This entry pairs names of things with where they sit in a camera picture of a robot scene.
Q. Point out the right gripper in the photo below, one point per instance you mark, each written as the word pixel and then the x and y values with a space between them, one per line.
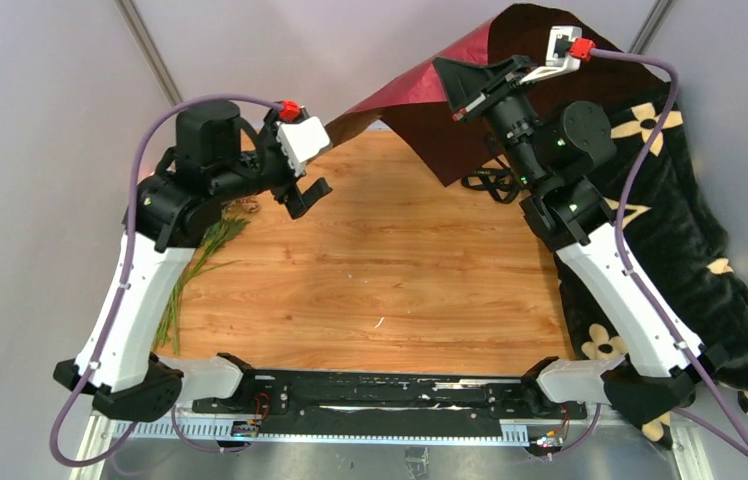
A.
pixel 463 80

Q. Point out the fake flower bunch with leaves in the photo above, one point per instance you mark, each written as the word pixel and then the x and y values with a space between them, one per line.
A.
pixel 236 215

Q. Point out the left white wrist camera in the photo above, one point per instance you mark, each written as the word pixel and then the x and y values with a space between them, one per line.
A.
pixel 303 142

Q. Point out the black blanket with cream flowers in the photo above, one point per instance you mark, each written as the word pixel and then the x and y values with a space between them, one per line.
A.
pixel 667 223

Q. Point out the aluminium rail frame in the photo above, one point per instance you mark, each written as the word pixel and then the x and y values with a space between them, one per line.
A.
pixel 436 424

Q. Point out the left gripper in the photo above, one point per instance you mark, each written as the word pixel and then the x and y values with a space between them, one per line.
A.
pixel 298 202

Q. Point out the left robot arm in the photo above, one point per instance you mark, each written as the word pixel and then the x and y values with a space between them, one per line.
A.
pixel 217 158

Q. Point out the dark red wrapping paper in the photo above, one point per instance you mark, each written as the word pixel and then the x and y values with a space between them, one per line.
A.
pixel 413 103

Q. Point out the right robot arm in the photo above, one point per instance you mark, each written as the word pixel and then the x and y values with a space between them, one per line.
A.
pixel 565 210

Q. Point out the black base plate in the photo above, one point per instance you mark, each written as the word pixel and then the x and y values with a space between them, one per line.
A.
pixel 263 390

